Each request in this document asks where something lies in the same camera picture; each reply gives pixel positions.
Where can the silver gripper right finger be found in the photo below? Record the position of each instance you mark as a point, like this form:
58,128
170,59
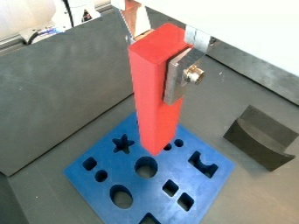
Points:
183,68

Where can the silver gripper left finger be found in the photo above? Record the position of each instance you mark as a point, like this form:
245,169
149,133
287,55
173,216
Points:
134,19

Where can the red rectangular block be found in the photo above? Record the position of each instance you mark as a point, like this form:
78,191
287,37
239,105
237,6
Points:
149,55

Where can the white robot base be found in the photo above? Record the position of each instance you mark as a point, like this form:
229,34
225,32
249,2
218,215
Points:
71,13

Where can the dark grey foam mat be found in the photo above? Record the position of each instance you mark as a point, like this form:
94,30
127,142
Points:
58,84

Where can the black curved foam block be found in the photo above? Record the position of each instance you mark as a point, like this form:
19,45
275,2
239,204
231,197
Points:
262,137

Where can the blue shape sorting board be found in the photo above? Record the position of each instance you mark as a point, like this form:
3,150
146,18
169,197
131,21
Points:
135,188

